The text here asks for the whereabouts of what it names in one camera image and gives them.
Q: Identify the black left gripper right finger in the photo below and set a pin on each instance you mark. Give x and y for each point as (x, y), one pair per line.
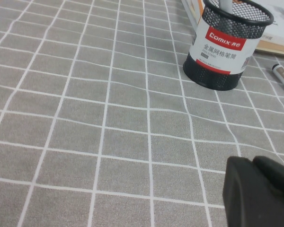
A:
(279, 175)

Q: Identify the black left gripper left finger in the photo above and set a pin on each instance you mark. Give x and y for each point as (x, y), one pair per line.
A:
(248, 201)

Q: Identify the black mesh pen holder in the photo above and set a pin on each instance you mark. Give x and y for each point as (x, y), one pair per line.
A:
(217, 52)

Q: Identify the white orange ROS book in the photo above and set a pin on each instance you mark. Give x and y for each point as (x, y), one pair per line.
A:
(281, 26)

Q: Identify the grey white-grid tablecloth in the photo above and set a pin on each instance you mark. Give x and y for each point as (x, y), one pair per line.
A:
(85, 118)

